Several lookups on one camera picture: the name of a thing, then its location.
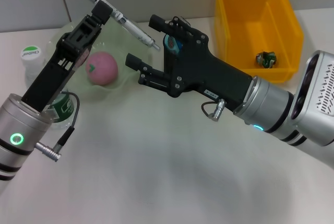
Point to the blue scissors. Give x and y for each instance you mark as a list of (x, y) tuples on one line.
[(172, 44)]

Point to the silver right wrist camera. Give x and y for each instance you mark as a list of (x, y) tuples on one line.
[(315, 96)]

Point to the yellow plastic bin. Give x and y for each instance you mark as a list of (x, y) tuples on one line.
[(242, 25)]

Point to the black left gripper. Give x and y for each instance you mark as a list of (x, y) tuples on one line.
[(52, 75)]

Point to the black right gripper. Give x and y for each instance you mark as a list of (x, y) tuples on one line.
[(203, 72)]

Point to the grey silver pen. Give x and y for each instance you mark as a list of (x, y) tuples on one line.
[(122, 23)]

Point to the clear water bottle green label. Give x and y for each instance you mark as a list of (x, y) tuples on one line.
[(31, 53)]

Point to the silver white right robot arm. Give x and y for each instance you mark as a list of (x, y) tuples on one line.
[(268, 104)]

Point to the translucent green wavy fruit plate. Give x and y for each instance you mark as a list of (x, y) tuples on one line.
[(125, 59)]

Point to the green plastic wrapper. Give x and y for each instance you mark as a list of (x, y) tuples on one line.
[(266, 59)]

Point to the pink toy peach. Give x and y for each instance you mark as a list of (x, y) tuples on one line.
[(103, 70)]

